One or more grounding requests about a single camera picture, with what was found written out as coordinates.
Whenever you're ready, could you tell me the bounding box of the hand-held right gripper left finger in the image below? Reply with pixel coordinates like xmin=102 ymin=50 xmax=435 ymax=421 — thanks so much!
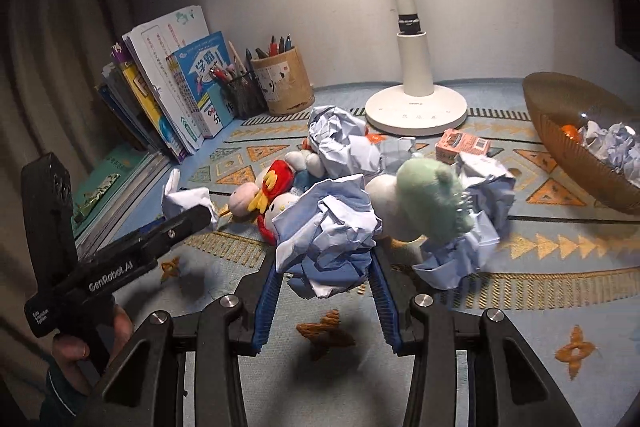
xmin=87 ymin=264 xmax=281 ymax=427

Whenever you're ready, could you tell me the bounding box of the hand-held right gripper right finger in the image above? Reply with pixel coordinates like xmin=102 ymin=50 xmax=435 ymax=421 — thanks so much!
xmin=367 ymin=258 xmax=583 ymax=427

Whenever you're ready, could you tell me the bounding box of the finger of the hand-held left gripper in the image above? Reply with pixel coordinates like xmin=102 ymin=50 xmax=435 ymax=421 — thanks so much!
xmin=100 ymin=205 xmax=214 ymax=259

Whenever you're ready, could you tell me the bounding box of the small white paper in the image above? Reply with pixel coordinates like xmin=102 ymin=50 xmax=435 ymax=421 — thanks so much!
xmin=162 ymin=168 xmax=219 ymax=228

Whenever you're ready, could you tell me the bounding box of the large blue-white paper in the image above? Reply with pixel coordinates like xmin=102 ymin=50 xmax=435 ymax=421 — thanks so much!
xmin=275 ymin=174 xmax=383 ymax=300

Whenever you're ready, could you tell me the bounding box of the grey-white paper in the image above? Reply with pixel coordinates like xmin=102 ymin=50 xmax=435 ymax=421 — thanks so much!
xmin=379 ymin=137 xmax=426 ymax=172

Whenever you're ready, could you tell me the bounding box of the lined paper ball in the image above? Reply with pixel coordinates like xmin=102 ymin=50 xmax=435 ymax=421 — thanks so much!
xmin=307 ymin=105 xmax=383 ymax=180

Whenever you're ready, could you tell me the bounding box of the woven basket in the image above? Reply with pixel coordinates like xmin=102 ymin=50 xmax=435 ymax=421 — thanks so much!
xmin=522 ymin=72 xmax=640 ymax=215

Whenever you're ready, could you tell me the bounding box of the person's left hand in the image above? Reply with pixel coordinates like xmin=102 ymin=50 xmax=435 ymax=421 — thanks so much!
xmin=52 ymin=304 xmax=134 ymax=395

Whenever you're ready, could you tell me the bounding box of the stack of flat green books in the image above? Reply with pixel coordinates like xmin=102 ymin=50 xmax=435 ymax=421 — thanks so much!
xmin=72 ymin=142 xmax=172 ymax=254

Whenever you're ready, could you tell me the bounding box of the pink plush toy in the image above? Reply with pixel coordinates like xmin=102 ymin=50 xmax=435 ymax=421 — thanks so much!
xmin=229 ymin=184 xmax=262 ymax=221

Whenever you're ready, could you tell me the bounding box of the green and white plush toy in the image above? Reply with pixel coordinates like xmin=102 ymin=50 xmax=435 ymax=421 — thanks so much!
xmin=365 ymin=157 xmax=475 ymax=244

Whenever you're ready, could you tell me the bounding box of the red and white plush toy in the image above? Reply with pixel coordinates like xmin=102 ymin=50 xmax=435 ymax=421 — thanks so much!
xmin=254 ymin=159 xmax=302 ymax=243

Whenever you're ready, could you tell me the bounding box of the crumpled blue paper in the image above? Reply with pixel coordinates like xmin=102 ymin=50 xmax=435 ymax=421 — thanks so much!
xmin=412 ymin=157 xmax=517 ymax=290

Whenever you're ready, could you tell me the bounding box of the small teal book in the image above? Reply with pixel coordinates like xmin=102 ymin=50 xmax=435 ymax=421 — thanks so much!
xmin=204 ymin=84 xmax=237 ymax=131

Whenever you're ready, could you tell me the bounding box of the beige curtain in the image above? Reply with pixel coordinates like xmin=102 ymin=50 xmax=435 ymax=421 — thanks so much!
xmin=0 ymin=0 xmax=151 ymax=427

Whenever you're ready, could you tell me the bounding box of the row of upright books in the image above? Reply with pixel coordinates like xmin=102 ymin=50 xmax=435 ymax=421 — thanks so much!
xmin=97 ymin=42 xmax=188 ymax=164

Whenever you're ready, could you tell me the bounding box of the black mesh pen holder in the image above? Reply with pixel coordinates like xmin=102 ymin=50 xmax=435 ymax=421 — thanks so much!
xmin=220 ymin=69 xmax=268 ymax=120

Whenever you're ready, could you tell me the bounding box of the blue cover workbook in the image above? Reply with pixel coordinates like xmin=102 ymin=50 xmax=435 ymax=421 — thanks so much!
xmin=167 ymin=31 xmax=236 ymax=140

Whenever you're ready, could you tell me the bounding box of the blue patterned mat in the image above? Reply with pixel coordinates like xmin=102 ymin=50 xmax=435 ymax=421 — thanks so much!
xmin=75 ymin=77 xmax=640 ymax=427

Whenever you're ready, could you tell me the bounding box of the bunch of pens and pencils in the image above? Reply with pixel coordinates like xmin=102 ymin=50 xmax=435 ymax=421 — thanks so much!
xmin=209 ymin=39 xmax=256 ymax=84

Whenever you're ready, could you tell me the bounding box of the small pink box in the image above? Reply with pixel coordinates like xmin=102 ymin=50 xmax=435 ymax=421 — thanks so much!
xmin=434 ymin=128 xmax=491 ymax=165

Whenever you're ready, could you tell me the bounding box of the large white book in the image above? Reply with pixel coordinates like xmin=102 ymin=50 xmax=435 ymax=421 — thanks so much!
xmin=122 ymin=6 xmax=211 ymax=150

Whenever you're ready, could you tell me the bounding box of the beige cylindrical pen holder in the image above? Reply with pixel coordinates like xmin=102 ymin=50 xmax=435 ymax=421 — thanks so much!
xmin=250 ymin=46 xmax=316 ymax=116

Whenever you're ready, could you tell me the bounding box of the white desk lamp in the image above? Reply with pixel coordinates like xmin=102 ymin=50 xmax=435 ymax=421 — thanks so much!
xmin=364 ymin=0 xmax=469 ymax=138

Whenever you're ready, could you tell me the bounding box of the bunch of dark pens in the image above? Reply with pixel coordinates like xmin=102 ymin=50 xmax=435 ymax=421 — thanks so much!
xmin=255 ymin=34 xmax=296 ymax=58

